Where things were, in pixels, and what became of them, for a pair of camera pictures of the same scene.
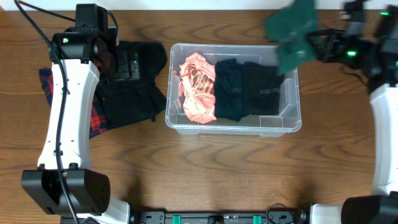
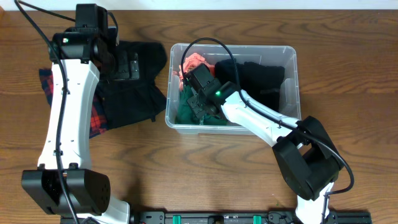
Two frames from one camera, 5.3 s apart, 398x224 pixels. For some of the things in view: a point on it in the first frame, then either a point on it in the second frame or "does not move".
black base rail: [264, 217] does not move
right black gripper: [336, 39] -> [198, 109]
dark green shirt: [290, 28] -> [185, 114]
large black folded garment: [126, 101] does not move
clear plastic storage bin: [231, 89] does not move
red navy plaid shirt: [99, 122] does not move
